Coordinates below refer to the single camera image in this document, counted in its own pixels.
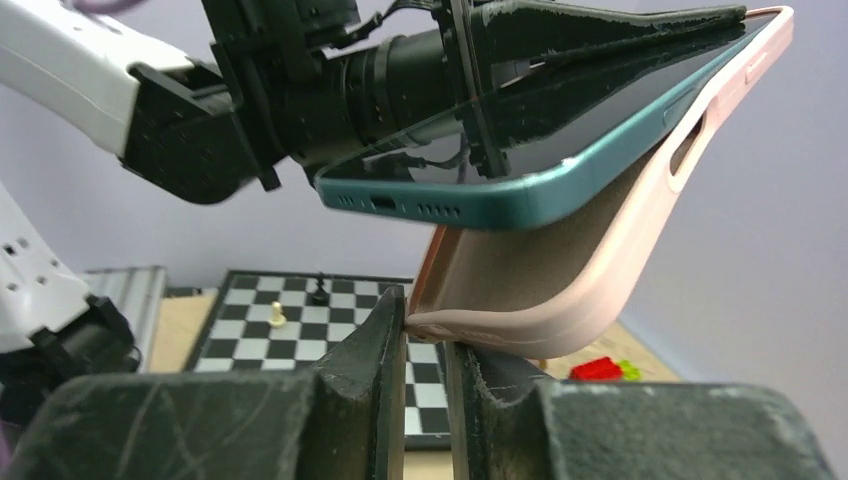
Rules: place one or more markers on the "black chess bishop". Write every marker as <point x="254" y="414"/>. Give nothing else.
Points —
<point x="320" y="296"/>

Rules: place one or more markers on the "white chess pawn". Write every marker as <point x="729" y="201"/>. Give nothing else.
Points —
<point x="277" y="318"/>

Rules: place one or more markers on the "black white chessboard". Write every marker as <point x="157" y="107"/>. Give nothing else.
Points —
<point x="236" y="336"/>

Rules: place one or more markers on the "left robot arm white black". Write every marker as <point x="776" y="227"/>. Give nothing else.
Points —
<point x="201" y="131"/>

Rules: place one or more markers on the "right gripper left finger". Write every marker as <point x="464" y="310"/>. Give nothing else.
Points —
<point x="340" y="418"/>

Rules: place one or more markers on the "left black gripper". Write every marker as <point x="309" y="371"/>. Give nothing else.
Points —
<point x="477" y="37"/>

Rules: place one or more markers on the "pink phone case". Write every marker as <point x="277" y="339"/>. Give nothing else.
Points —
<point x="549" y="292"/>

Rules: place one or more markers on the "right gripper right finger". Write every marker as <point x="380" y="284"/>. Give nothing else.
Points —
<point x="510" y="420"/>

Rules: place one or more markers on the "colourful toy brick car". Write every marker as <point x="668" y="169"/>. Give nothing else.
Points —
<point x="605" y="369"/>

